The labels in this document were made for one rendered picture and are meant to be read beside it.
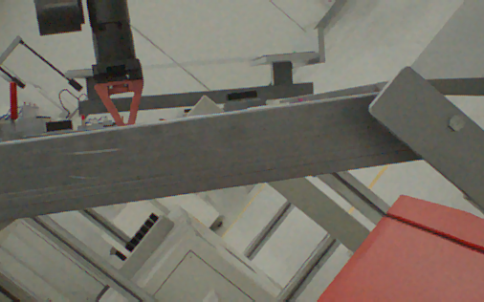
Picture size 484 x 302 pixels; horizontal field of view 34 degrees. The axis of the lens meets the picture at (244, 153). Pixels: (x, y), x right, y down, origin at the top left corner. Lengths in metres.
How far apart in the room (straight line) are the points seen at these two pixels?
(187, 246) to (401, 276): 1.84
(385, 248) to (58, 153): 0.37
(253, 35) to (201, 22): 0.59
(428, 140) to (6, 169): 0.33
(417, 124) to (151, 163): 0.21
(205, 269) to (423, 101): 1.55
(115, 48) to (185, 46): 7.68
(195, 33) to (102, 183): 8.18
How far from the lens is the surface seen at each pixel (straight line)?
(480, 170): 0.66
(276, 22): 8.93
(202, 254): 2.13
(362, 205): 1.40
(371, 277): 0.32
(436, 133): 0.64
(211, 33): 8.82
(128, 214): 5.68
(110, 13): 1.12
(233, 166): 0.65
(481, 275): 0.25
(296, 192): 1.64
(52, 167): 0.65
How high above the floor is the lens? 0.89
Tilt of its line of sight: 7 degrees down
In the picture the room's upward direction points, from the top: 51 degrees counter-clockwise
